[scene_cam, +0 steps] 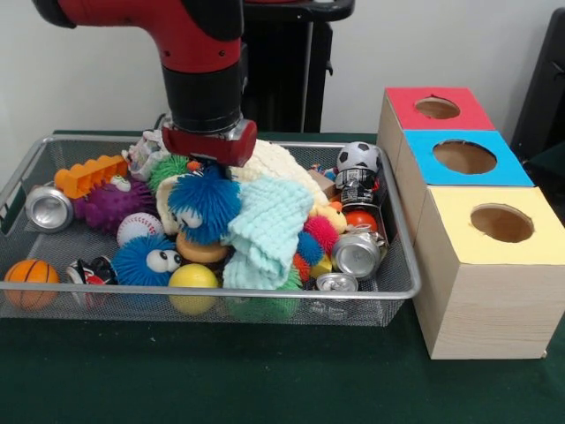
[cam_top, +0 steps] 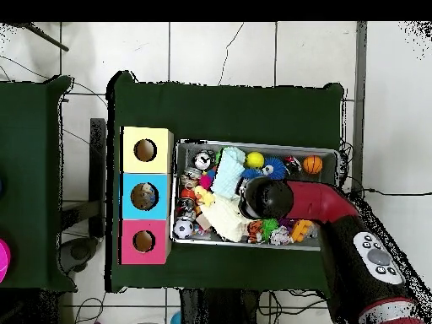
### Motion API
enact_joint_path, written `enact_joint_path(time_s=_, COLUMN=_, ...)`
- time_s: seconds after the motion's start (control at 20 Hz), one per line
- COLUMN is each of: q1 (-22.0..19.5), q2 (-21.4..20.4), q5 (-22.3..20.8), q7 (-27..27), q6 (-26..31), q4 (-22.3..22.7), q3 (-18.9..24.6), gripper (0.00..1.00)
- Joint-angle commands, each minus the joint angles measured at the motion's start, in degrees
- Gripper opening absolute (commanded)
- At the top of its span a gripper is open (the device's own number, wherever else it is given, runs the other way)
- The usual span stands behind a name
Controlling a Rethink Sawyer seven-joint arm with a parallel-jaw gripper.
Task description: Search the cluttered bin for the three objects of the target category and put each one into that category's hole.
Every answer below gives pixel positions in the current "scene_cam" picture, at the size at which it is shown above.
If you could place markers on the orange basketball toy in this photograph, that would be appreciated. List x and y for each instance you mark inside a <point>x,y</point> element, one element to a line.
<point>31,279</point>

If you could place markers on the light blue waffle cloth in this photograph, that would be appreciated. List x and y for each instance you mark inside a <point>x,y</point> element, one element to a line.
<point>265,234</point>

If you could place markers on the shallow clear mesh bin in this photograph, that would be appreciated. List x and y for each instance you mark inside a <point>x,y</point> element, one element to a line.
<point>132,305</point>

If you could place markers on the yellow ball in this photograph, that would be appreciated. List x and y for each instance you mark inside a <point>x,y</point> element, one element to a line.
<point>192,283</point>

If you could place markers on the green cloth side table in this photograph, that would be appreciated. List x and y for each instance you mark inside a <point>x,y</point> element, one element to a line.
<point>554,168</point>

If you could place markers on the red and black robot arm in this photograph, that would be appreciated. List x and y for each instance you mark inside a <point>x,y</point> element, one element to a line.
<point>194,44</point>

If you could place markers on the black and white soccer ball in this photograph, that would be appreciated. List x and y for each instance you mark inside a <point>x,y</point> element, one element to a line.
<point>357,157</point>

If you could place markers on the black flat panel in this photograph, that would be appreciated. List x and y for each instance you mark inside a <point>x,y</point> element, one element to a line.
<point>543,88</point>

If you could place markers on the cream waffle cloth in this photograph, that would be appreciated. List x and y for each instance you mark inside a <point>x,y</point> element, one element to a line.
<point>282,163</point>

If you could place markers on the orange plastic toy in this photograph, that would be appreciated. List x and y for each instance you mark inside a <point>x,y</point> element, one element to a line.
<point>88,175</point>

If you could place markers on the dark green table cloth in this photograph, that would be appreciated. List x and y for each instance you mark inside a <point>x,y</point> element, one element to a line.
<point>265,380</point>

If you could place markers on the purple spiky ball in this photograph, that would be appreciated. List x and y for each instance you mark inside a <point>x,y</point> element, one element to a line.
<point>113,205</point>

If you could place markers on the crushed silver soda can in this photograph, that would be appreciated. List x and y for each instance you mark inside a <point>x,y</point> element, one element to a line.
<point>357,253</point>

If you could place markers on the black pedestal stand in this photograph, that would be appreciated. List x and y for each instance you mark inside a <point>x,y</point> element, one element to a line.
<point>291,71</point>

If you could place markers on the blue spiky ball with eyes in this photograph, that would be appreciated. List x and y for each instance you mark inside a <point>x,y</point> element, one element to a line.
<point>146,259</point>

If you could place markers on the white baseball toy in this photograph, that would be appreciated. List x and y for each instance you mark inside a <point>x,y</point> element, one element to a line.
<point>139,228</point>

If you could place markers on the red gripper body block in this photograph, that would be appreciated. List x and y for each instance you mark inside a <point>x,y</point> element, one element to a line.
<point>212,148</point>

